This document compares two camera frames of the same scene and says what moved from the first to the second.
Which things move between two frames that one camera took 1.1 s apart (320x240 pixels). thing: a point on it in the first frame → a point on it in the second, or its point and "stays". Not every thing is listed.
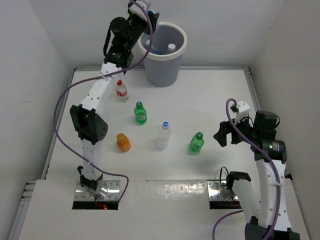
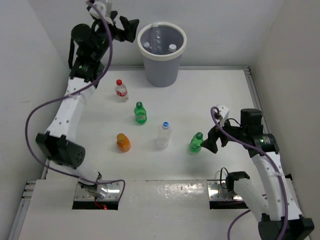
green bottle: x=140 y=113 stays
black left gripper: x=143 y=22 → x=129 y=26
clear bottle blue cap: x=151 y=11 → x=156 y=41
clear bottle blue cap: x=163 y=135 stays
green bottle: x=196 y=143 stays
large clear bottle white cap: x=171 y=47 stays
